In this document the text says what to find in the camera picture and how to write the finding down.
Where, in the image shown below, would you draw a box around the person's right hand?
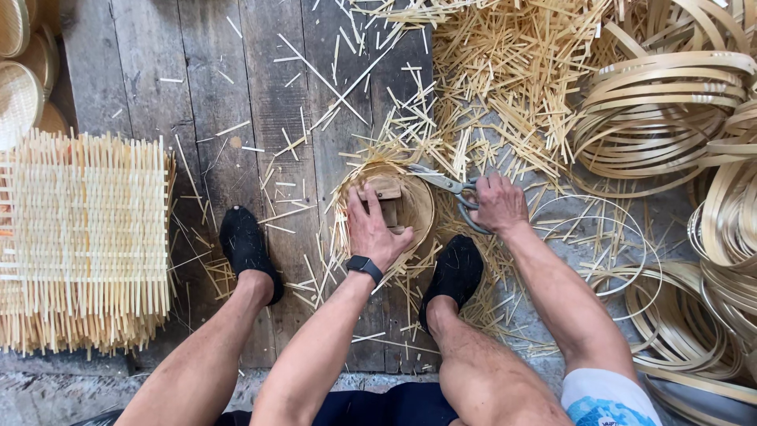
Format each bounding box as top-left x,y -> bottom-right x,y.
469,173 -> 530,235

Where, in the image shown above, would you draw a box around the person's left hand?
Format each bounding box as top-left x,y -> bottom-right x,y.
345,182 -> 415,273

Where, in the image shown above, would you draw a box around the grey metal scissors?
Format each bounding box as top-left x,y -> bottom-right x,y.
408,164 -> 495,235

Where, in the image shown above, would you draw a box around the wooden mould block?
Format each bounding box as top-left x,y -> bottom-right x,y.
356,177 -> 409,233

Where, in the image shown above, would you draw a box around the untrimmed woven bamboo basket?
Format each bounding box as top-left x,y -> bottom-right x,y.
327,159 -> 440,280

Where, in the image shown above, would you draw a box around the black right shoe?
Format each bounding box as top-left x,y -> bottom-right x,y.
417,234 -> 485,334

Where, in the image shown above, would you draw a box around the black shoe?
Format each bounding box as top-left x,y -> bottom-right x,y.
417,234 -> 485,334
218,205 -> 285,307

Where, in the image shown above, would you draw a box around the heap of bamboo offcuts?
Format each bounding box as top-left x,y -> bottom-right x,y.
172,0 -> 628,363

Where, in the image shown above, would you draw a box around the black smartwatch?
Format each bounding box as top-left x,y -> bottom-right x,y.
345,254 -> 385,288

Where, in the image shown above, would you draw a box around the long bamboo strip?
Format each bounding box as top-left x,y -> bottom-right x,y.
309,34 -> 404,132
277,32 -> 370,126

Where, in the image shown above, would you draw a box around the person's right leg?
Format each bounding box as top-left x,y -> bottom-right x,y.
425,295 -> 576,426

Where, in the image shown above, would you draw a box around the person's leg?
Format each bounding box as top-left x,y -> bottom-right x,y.
115,270 -> 276,426
425,295 -> 576,426

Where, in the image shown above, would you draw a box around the heap of bamboo hoops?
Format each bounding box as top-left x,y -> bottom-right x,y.
569,0 -> 757,426

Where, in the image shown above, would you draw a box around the navy garment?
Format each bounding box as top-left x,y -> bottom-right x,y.
71,381 -> 461,426

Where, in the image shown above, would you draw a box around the white blue printed shorts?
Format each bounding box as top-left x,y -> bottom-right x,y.
560,368 -> 663,426

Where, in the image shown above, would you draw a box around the black left shoe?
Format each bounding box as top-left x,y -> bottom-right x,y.
218,205 -> 285,307

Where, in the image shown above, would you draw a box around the person's left leg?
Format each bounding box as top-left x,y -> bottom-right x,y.
115,270 -> 276,426

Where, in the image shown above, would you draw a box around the stack of woven bamboo mats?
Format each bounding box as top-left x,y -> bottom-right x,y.
0,127 -> 177,359

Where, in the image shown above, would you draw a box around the stack of finished bamboo baskets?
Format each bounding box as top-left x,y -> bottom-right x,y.
0,0 -> 72,152

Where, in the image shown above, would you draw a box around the thin pale ring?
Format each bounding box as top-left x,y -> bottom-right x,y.
529,194 -> 649,298
582,215 -> 664,324

